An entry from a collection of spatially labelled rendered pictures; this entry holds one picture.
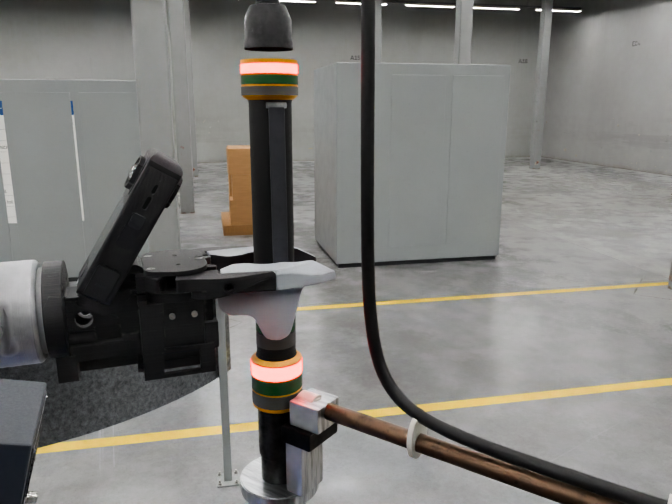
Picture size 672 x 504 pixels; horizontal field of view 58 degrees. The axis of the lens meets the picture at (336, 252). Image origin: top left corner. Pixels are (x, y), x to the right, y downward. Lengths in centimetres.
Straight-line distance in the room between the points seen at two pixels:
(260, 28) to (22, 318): 26
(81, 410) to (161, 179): 218
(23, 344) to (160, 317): 9
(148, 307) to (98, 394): 213
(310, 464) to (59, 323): 23
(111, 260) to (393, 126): 638
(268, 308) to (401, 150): 637
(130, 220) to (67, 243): 637
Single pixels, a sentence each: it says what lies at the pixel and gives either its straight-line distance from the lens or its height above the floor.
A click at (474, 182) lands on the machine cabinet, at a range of 717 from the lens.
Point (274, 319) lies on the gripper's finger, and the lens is 47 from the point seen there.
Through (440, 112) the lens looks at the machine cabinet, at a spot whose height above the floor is 173.
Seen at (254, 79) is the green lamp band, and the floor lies 180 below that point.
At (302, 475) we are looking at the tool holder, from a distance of 54.
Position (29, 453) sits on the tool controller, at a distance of 120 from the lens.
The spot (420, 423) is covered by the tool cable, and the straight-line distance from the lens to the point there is 46.
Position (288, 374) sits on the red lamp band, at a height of 157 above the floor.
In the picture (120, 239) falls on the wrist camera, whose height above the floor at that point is 170.
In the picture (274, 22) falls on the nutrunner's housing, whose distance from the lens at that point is 47.
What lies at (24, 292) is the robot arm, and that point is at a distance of 46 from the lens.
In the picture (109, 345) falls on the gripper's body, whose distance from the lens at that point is 48.
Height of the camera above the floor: 178
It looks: 14 degrees down
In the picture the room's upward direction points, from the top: straight up
